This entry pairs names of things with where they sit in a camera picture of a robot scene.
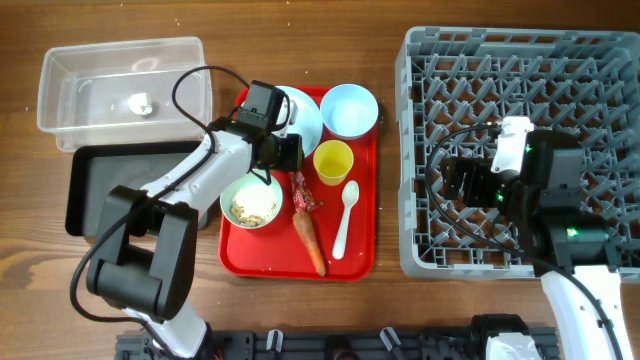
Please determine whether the yellow plastic cup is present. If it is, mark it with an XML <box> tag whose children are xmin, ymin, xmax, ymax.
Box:
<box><xmin>313</xmin><ymin>140</ymin><xmax>354</xmax><ymax>186</ymax></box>

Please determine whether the red snack wrapper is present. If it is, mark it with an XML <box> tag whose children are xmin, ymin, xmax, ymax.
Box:
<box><xmin>290</xmin><ymin>171</ymin><xmax>322</xmax><ymax>213</ymax></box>

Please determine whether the light blue bowl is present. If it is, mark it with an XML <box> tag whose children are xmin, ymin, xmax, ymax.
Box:
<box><xmin>320</xmin><ymin>84</ymin><xmax>379</xmax><ymax>140</ymax></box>

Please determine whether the white tissue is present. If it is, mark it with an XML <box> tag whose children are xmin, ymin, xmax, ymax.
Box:
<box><xmin>127</xmin><ymin>93</ymin><xmax>153</xmax><ymax>117</ymax></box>

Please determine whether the white plastic spoon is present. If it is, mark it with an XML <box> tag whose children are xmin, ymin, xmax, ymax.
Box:
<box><xmin>332</xmin><ymin>180</ymin><xmax>360</xmax><ymax>260</ymax></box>

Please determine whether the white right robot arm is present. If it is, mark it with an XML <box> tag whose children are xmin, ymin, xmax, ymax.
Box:
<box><xmin>438</xmin><ymin>116</ymin><xmax>633</xmax><ymax>359</ymax></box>

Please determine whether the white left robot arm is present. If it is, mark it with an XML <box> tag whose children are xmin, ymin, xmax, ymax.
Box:
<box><xmin>76</xmin><ymin>81</ymin><xmax>304</xmax><ymax>359</ymax></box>

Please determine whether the clear plastic waste bin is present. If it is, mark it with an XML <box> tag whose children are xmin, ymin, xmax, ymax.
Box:
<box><xmin>37</xmin><ymin>37</ymin><xmax>213</xmax><ymax>152</ymax></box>

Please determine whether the grey plastic dishwasher rack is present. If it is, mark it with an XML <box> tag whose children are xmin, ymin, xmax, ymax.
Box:
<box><xmin>394</xmin><ymin>26</ymin><xmax>639</xmax><ymax>283</ymax></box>

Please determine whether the light blue plate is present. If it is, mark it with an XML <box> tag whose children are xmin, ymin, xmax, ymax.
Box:
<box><xmin>275</xmin><ymin>86</ymin><xmax>324</xmax><ymax>157</ymax></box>

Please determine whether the green bowl with food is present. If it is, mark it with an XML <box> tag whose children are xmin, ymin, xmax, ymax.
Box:
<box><xmin>219</xmin><ymin>171</ymin><xmax>283</xmax><ymax>230</ymax></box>

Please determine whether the orange carrot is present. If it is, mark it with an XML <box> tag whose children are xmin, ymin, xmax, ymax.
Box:
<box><xmin>293</xmin><ymin>211</ymin><xmax>326</xmax><ymax>277</ymax></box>

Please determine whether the red plastic serving tray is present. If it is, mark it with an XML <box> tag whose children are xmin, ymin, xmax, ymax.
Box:
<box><xmin>219</xmin><ymin>129</ymin><xmax>377</xmax><ymax>282</ymax></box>

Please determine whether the black rectangular tray bin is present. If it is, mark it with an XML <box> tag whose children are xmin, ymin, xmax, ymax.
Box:
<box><xmin>65</xmin><ymin>141</ymin><xmax>199</xmax><ymax>238</ymax></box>

